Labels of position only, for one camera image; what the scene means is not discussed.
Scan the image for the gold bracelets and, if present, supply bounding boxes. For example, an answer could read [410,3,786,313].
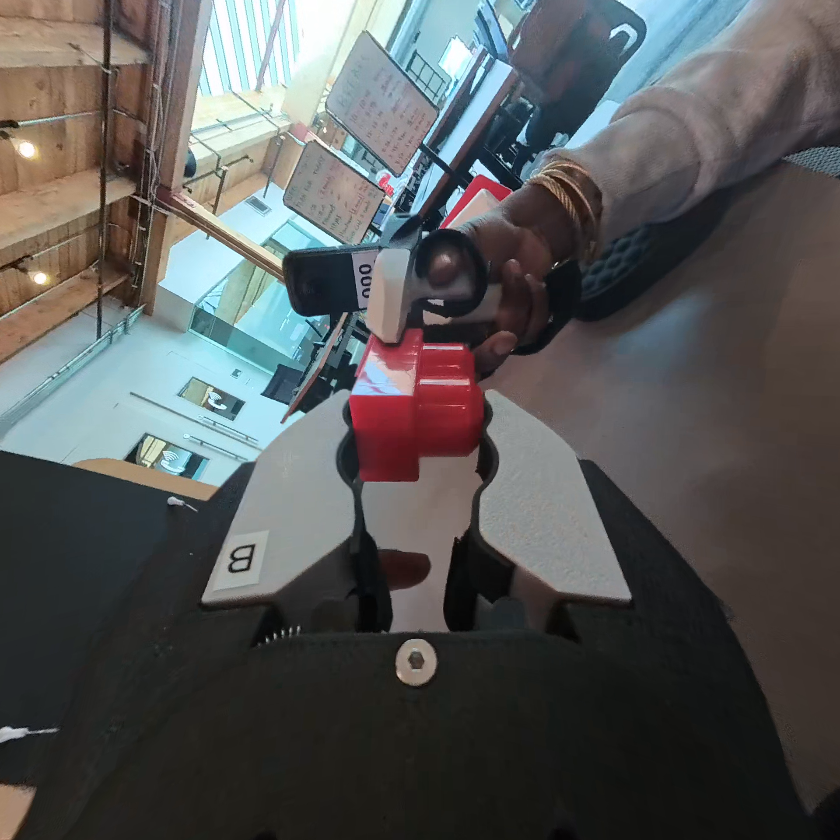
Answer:
[525,161,603,265]

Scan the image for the person's right hand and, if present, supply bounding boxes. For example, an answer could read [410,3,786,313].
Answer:
[430,182,593,376]

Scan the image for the brown chair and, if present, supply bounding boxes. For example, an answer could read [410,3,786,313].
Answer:
[508,0,647,120]

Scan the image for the black perforated armrest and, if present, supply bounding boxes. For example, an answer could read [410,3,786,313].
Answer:
[576,147,840,324]

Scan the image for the white bottle black cap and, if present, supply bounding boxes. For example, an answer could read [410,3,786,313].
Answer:
[453,190,497,228]

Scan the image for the person's right forearm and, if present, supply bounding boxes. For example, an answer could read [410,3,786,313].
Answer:
[564,0,840,250]

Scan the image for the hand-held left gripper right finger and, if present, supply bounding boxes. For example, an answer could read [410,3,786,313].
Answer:
[469,389,633,632]

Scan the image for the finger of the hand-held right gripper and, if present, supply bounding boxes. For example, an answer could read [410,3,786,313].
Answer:
[365,246,422,347]

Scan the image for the handwritten whiteboard on stand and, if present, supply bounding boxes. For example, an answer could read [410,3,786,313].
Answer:
[283,140,387,245]
[325,31,441,177]

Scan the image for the red plug adapter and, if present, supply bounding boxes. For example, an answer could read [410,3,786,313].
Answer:
[349,328,485,483]

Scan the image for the door window phone icon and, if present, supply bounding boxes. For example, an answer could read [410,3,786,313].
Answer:
[177,377,245,422]

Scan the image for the red plastic bin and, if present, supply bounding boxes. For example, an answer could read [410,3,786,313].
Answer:
[446,174,514,228]

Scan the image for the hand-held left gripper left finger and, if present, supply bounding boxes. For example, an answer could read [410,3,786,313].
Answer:
[200,389,363,631]

